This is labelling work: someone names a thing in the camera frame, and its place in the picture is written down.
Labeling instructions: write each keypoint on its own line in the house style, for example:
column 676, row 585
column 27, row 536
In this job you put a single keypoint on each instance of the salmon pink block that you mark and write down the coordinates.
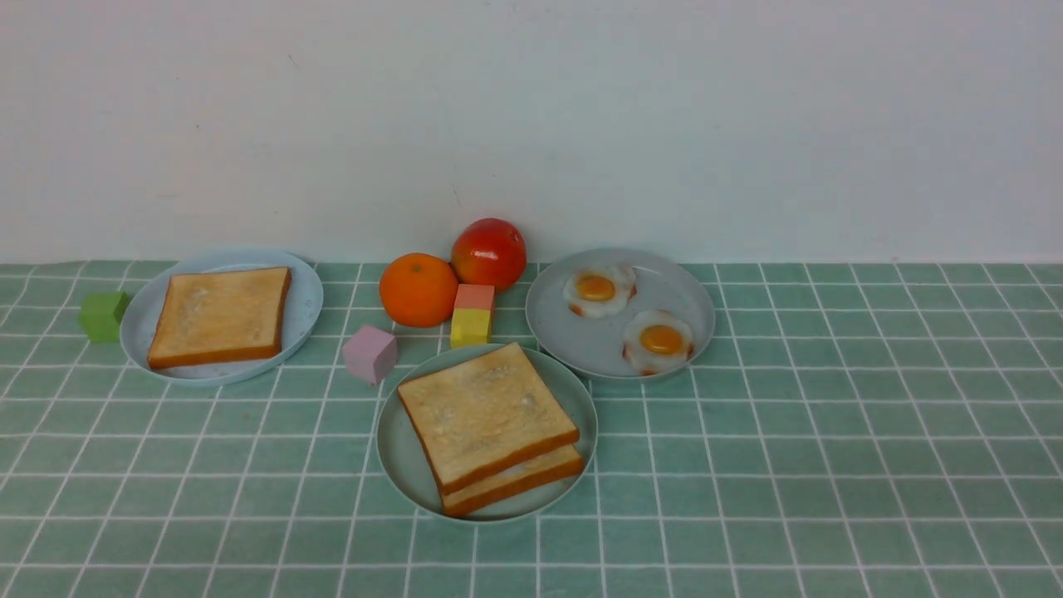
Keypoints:
column 474, row 297

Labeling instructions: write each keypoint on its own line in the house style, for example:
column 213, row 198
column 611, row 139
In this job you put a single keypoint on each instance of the red tomato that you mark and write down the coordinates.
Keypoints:
column 490, row 252

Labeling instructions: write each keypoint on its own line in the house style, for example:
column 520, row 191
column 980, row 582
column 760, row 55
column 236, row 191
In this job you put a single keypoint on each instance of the back fried egg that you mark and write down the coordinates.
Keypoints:
column 599, row 292

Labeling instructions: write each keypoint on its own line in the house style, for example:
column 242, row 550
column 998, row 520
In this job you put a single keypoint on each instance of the fried egg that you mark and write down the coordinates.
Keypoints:
column 599, row 292
column 656, row 341

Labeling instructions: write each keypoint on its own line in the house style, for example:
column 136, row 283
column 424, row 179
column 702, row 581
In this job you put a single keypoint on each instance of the grey egg plate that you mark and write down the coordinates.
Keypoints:
column 593, row 346

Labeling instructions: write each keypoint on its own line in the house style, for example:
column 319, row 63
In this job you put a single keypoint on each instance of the orange fruit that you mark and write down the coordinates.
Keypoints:
column 418, row 290

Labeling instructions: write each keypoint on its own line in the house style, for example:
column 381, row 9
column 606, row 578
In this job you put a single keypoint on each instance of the front fried egg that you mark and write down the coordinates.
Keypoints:
column 656, row 341

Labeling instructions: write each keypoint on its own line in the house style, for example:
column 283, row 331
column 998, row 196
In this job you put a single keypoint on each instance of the green centre plate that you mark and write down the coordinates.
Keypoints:
column 406, row 466

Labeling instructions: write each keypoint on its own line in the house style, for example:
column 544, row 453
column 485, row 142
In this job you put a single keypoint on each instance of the pink cube block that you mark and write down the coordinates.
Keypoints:
column 371, row 354

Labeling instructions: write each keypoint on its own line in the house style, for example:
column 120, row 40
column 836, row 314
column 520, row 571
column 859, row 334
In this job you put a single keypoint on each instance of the light blue bread plate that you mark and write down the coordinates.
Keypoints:
column 303, row 307

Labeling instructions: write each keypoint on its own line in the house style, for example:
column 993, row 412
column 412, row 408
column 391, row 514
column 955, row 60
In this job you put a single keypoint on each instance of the green cube block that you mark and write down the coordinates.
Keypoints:
column 101, row 314

